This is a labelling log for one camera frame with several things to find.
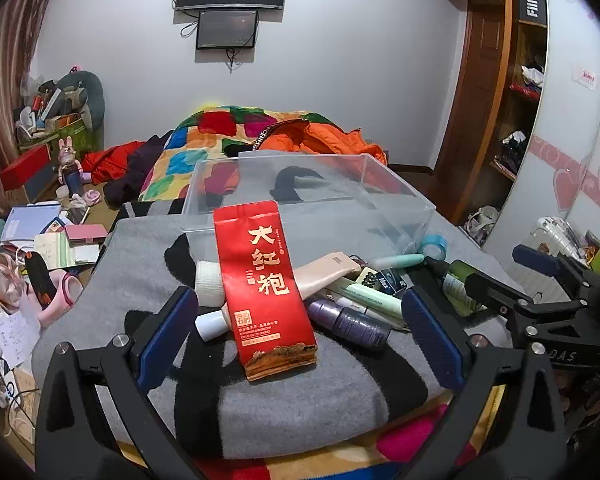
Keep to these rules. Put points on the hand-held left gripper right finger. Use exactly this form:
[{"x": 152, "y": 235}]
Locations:
[{"x": 432, "y": 332}]

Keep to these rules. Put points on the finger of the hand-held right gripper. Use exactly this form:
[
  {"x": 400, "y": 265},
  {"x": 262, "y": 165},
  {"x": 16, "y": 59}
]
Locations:
[
  {"x": 490, "y": 290},
  {"x": 535, "y": 259}
]

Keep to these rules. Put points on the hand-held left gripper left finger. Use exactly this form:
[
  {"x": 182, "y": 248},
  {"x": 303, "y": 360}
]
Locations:
[{"x": 172, "y": 330}]

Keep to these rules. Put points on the dark green bottle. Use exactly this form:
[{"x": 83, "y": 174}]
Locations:
[{"x": 455, "y": 290}]

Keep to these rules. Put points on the light blue tape roll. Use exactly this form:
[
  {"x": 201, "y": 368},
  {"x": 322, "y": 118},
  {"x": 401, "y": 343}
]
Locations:
[{"x": 432, "y": 246}]

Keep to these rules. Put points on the pale green tube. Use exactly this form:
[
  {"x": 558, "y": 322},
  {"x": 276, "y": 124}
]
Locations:
[{"x": 365, "y": 297}]

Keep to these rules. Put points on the purple bottle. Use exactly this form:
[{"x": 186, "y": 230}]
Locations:
[{"x": 350, "y": 322}]

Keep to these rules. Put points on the red tea packet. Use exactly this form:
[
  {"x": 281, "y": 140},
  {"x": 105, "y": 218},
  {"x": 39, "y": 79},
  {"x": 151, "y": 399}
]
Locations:
[{"x": 260, "y": 285}]

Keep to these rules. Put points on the beige cream tube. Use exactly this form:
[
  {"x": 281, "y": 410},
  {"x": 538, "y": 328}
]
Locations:
[{"x": 320, "y": 272}]

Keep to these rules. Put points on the clear plastic storage box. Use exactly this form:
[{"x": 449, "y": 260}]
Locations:
[{"x": 330, "y": 195}]

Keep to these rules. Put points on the grey bag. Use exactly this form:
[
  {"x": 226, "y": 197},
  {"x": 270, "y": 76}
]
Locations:
[{"x": 482, "y": 225}]

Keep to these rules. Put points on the mint green stick device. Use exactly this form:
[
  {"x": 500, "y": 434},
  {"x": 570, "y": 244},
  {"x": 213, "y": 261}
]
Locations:
[{"x": 395, "y": 261}]

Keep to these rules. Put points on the pink round holder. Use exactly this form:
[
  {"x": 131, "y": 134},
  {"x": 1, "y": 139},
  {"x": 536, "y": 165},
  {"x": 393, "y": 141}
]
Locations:
[{"x": 62, "y": 300}]

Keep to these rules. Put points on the white sliding door with hearts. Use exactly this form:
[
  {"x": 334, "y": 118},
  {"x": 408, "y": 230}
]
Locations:
[{"x": 565, "y": 135}]

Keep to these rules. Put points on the pink flat box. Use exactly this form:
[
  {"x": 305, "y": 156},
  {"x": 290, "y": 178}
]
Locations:
[{"x": 86, "y": 234}]

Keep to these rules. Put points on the black oval pad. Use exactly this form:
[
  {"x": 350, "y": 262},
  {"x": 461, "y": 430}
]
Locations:
[{"x": 41, "y": 280}]

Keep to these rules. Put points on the green and white booklet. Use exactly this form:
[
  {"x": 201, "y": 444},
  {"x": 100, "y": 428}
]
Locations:
[{"x": 55, "y": 252}]

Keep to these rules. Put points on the dark purple clothing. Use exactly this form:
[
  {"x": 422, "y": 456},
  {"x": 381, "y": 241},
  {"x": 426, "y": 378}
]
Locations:
[{"x": 130, "y": 180}]

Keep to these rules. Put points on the pink baby shoes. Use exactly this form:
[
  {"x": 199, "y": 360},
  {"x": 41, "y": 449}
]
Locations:
[{"x": 86, "y": 199}]

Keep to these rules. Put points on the white papers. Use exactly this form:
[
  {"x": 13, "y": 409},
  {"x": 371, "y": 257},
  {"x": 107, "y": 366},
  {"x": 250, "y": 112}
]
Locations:
[{"x": 15, "y": 335}]

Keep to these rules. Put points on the colourful striped sheet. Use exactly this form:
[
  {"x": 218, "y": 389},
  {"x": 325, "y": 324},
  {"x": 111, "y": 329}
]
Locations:
[{"x": 330, "y": 452}]

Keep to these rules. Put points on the pink plastic bag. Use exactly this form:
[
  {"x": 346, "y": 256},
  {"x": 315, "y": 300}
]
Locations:
[{"x": 5, "y": 280}]

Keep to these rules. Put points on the small white cup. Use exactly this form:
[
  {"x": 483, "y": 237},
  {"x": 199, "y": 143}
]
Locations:
[{"x": 62, "y": 193}]

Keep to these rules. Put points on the red clothing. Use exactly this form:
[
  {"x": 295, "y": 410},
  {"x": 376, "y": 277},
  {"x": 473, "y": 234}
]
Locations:
[{"x": 110, "y": 162}]

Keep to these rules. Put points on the blue notebook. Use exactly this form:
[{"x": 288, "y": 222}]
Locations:
[{"x": 27, "y": 222}]

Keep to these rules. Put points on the wooden door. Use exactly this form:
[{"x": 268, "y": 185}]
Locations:
[{"x": 467, "y": 90}]

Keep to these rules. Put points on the colourful patchwork quilt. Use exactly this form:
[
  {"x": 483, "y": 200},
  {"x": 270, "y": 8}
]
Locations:
[{"x": 200, "y": 145}]

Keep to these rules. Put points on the pink rabbit figure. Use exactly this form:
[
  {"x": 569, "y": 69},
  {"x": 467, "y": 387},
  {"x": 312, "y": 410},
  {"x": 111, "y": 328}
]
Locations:
[{"x": 70, "y": 162}]

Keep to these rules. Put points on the wooden shelf unit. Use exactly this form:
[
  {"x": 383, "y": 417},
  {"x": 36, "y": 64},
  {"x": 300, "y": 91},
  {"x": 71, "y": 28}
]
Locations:
[{"x": 510, "y": 60}]

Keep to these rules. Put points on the orange jacket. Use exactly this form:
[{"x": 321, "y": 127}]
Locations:
[{"x": 330, "y": 142}]

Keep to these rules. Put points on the green cardboard box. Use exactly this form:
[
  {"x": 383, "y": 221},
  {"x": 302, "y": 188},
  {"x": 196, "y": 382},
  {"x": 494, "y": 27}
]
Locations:
[{"x": 77, "y": 132}]

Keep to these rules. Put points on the red flat box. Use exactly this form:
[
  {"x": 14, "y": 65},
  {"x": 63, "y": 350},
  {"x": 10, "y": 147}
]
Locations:
[{"x": 25, "y": 167}]

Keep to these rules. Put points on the grey neck pillow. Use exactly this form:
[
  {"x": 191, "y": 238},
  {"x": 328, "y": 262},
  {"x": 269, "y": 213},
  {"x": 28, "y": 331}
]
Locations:
[{"x": 94, "y": 95}]

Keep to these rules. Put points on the striped brown curtain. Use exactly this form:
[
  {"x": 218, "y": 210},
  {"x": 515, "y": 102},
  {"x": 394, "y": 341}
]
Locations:
[{"x": 10, "y": 85}]

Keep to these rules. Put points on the small black monitor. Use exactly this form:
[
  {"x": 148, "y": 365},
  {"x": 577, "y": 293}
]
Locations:
[{"x": 226, "y": 29}]

